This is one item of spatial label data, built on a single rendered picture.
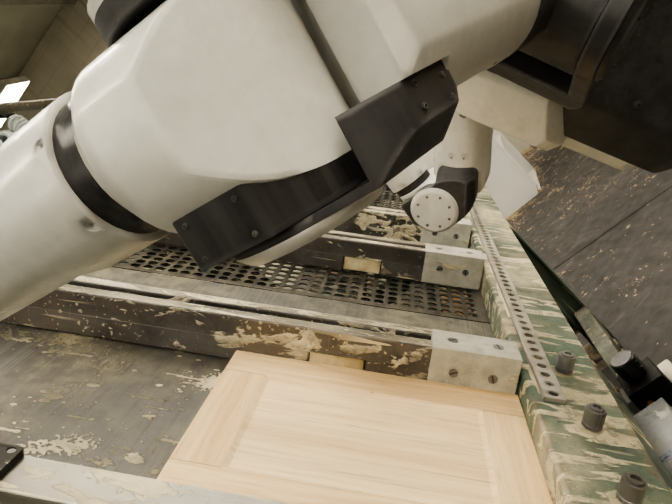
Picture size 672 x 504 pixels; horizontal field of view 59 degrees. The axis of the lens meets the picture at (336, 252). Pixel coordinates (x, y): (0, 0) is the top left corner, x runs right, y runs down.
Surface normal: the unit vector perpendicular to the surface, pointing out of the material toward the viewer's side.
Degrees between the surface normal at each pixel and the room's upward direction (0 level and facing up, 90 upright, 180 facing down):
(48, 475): 51
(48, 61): 90
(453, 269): 90
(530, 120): 101
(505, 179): 90
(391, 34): 94
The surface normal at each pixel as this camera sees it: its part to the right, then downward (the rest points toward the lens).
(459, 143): -0.36, 0.50
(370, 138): 0.15, 0.11
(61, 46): -0.22, 0.38
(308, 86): 0.63, -0.21
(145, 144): -0.05, 0.22
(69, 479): 0.11, -0.94
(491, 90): -0.43, 0.79
